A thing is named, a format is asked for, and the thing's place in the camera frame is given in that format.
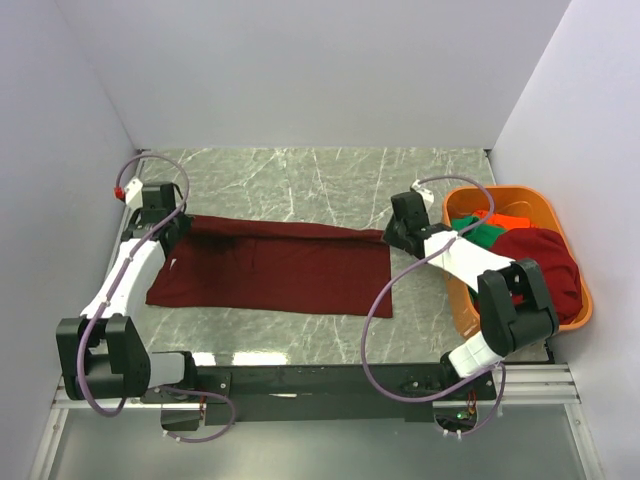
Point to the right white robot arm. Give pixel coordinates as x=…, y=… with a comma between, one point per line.
x=513, y=300

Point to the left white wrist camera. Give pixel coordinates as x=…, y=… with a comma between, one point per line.
x=130, y=194

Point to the orange plastic basket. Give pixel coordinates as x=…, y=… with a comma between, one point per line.
x=511, y=200

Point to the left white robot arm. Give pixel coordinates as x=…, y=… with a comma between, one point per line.
x=116, y=362

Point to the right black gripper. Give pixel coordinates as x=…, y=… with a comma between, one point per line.
x=388, y=235

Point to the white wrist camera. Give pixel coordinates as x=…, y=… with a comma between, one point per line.
x=426, y=194
x=130, y=194

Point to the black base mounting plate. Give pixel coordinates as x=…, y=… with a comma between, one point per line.
x=320, y=392

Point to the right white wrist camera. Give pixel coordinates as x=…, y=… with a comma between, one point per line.
x=426, y=194

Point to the dark red t-shirt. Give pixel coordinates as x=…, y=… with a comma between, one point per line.
x=303, y=268

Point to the green t-shirt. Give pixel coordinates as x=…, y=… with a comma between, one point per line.
x=483, y=235

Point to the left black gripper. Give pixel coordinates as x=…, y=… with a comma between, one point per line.
x=184, y=223

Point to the red t-shirt in basket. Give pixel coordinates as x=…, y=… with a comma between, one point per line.
x=548, y=249

